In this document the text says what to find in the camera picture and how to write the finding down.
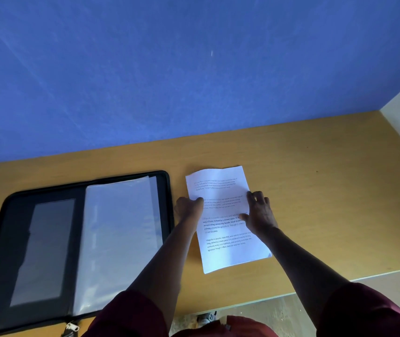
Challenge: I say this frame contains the person's left hand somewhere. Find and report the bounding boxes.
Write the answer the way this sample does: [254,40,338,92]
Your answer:
[174,196,205,226]

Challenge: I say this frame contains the person's right hand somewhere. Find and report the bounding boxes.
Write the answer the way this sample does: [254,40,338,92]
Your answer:
[238,191,278,236]

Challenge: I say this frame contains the white printed paper sheet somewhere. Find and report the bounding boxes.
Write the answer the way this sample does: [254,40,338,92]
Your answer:
[185,166,273,274]

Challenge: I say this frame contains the person's right forearm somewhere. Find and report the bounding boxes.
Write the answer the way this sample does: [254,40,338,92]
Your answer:
[255,225,352,327]

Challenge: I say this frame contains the person's left forearm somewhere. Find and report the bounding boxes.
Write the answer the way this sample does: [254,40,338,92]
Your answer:
[126,217,204,330]

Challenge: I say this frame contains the clear plastic sleeve pages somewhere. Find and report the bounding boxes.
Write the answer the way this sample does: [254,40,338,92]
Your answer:
[72,176,164,316]

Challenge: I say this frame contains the grey shoe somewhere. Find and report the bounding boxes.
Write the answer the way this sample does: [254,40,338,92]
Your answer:
[197,312,218,327]

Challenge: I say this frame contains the maroon shirt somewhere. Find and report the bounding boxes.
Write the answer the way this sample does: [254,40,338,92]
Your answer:
[82,282,400,337]

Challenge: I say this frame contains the transparent folder pocket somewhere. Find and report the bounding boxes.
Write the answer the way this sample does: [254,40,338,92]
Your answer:
[9,198,76,308]

